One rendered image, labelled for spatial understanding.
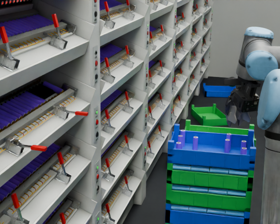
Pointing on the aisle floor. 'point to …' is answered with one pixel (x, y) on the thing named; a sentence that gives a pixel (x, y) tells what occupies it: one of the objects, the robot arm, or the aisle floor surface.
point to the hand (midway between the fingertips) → (234, 121)
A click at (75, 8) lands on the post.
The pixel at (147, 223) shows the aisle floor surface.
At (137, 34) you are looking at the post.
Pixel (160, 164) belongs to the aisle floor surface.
